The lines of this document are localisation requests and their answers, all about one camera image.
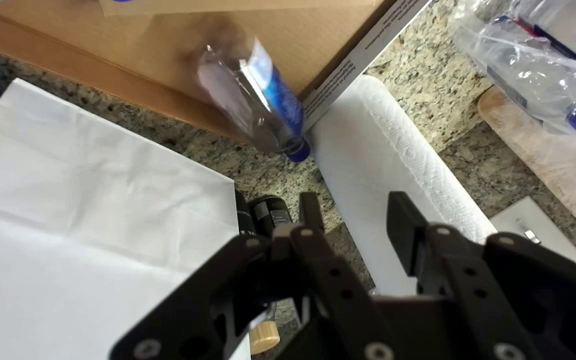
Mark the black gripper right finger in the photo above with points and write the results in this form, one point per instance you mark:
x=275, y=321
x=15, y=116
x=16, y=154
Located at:
x=500, y=300

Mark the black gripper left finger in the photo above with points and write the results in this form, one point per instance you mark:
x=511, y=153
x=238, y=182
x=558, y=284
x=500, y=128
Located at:
x=315, y=300

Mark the clear bottle blue cap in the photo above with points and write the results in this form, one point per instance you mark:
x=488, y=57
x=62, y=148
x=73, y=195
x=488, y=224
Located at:
x=260, y=100

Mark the dark jar wooden lid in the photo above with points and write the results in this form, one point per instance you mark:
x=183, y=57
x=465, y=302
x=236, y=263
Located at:
x=265, y=337

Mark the grey metal plate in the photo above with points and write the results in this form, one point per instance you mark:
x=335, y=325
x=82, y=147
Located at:
x=540, y=230

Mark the wooden cutting board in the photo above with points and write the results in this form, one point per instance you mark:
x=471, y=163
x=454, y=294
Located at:
x=555, y=181

